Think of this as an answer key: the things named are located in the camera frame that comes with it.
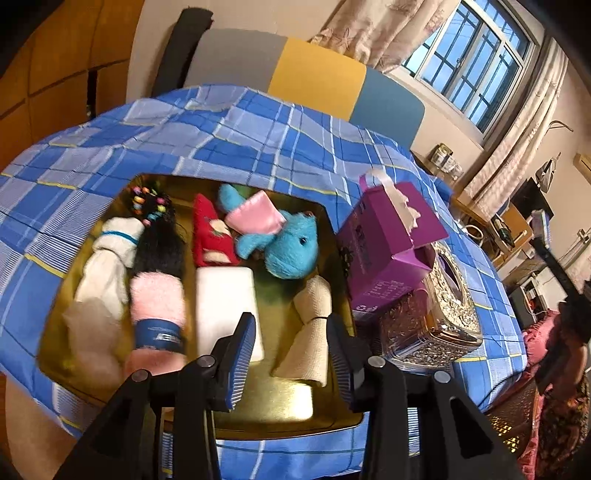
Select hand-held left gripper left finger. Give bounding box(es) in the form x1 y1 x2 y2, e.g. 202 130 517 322
55 311 257 480

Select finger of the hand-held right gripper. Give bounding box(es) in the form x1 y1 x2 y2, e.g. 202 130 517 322
531 210 583 301

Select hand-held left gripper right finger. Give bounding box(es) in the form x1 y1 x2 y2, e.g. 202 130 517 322
325 316 525 480

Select gold metal tray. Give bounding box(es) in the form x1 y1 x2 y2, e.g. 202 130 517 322
37 173 370 439

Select beige sock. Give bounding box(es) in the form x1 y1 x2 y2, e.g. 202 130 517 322
272 276 333 387

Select white towel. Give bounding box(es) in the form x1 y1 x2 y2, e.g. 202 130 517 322
194 267 265 365

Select pink fluffy sock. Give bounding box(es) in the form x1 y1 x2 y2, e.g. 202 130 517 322
124 271 190 370

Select blue plush elephant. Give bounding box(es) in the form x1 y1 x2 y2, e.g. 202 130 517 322
217 184 319 280

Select black wig with beads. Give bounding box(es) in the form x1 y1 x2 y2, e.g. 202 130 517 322
127 184 185 282

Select white sock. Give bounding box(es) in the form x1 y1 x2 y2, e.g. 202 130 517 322
62 217 144 381

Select small storage cabinet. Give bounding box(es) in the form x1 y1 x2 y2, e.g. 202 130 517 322
508 272 550 328

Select wooden chair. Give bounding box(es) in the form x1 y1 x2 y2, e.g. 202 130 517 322
492 203 532 264

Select black monitor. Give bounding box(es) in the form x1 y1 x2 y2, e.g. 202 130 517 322
512 178 555 217

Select hanging bag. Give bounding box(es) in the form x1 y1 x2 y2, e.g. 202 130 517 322
536 157 561 190

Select purple carton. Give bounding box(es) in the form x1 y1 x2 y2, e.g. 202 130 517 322
336 168 450 321

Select wooden desk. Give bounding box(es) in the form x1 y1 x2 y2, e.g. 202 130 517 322
413 152 490 222

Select floral curtain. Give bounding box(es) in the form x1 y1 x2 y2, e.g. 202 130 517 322
455 41 571 217
309 0 458 75

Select packets on desk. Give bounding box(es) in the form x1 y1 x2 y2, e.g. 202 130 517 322
427 143 465 183

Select barred window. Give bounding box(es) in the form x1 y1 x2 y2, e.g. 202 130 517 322
402 0 539 134

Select blue plaid bedsheet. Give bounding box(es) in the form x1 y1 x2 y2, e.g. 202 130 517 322
0 83 529 478

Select grey yellow blue headboard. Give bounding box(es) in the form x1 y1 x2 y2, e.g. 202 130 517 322
182 28 426 148

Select black bedpost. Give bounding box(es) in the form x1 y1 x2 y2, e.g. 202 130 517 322
152 7 214 97

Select wooden wardrobe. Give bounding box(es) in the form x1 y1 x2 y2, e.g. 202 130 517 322
0 0 144 171

